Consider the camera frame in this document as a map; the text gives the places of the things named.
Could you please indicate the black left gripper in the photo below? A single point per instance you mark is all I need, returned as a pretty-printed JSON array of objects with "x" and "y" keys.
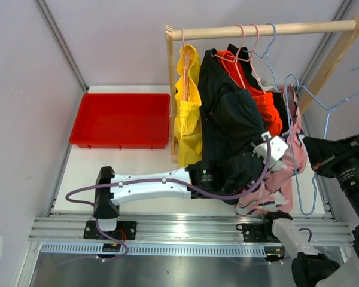
[{"x": 258, "y": 179}]

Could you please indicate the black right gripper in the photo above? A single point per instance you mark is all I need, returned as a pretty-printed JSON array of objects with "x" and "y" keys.
[{"x": 322, "y": 153}]

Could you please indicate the pink shark print shorts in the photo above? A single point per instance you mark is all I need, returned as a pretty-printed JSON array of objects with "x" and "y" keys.
[{"x": 276, "y": 189}]

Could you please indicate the dark grey shorts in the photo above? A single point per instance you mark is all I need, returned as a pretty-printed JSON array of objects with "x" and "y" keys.
[{"x": 231, "y": 121}]

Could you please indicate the orange shorts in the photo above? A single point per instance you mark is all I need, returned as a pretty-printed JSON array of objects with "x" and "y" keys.
[{"x": 264, "y": 99}]

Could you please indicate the black shorts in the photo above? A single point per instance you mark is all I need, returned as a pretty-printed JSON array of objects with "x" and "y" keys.
[{"x": 243, "y": 59}]

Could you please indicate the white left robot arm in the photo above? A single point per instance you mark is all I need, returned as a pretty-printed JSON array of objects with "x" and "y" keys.
[{"x": 196, "y": 181}]

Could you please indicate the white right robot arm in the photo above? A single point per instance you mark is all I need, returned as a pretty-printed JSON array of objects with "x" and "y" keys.
[{"x": 321, "y": 254}]

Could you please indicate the yellow shorts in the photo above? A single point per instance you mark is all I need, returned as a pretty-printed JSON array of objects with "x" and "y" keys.
[{"x": 187, "y": 123}]

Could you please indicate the red plastic bin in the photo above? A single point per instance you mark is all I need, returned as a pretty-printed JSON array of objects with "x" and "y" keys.
[{"x": 122, "y": 121}]

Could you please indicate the wooden clothes rack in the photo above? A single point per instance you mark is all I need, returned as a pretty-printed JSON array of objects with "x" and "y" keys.
[{"x": 349, "y": 30}]

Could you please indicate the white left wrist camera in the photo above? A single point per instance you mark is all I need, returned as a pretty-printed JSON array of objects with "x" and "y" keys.
[{"x": 277, "y": 147}]

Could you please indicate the aluminium mounting rail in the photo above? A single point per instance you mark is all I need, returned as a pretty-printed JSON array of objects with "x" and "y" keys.
[{"x": 186, "y": 228}]

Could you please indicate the perforated cable duct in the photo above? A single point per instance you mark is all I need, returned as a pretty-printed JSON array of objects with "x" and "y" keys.
[{"x": 255, "y": 251}]

